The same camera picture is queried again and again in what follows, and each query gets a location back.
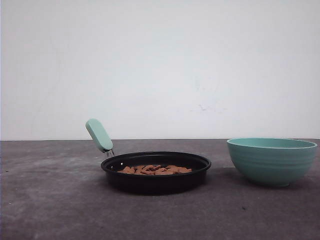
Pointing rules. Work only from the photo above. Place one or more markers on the black pan with mint handle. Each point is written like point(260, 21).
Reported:
point(147, 184)

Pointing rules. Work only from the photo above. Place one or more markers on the teal ribbed bowl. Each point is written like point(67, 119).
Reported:
point(275, 162)

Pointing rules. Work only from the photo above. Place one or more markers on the brown beef cube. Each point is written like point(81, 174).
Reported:
point(151, 167)
point(174, 169)
point(143, 172)
point(161, 171)
point(183, 170)
point(128, 170)

